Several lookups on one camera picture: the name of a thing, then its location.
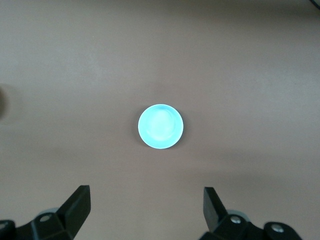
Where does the brown table cover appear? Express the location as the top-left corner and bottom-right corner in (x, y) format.
(0, 0), (320, 240)

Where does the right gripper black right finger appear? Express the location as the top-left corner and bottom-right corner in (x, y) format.
(199, 186), (270, 240)

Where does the light blue bowl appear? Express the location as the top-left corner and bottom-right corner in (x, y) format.
(137, 103), (185, 150)

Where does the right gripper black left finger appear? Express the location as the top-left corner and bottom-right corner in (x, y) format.
(15, 184), (91, 240)

